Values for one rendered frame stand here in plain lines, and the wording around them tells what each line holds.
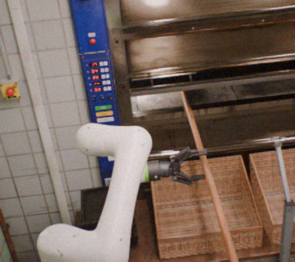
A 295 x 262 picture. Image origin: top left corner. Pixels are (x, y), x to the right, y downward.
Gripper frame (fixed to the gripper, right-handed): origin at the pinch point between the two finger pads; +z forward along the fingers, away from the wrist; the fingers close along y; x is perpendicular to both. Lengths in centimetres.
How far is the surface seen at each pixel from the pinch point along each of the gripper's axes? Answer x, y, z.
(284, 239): 8, 46, 38
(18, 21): -50, -61, -80
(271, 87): -68, 1, 53
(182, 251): -2, 57, -13
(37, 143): -51, 11, -86
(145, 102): -67, 1, -22
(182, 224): -26, 60, -10
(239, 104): -52, 1, 29
